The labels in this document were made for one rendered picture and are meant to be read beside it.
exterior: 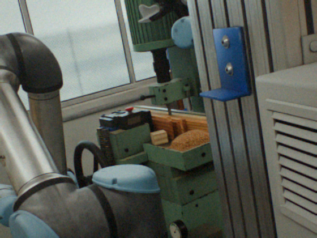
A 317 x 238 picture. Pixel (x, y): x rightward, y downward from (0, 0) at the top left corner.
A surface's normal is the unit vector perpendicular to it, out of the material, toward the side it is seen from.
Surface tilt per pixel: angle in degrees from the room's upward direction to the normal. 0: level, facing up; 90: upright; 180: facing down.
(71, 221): 58
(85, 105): 90
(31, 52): 83
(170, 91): 90
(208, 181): 90
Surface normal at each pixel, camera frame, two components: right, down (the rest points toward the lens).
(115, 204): 0.36, -0.43
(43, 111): 0.17, 0.49
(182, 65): -0.82, 0.26
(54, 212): 0.17, -0.66
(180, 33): -0.51, 0.27
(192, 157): 0.55, 0.08
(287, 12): 0.33, 0.15
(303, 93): -0.92, 0.24
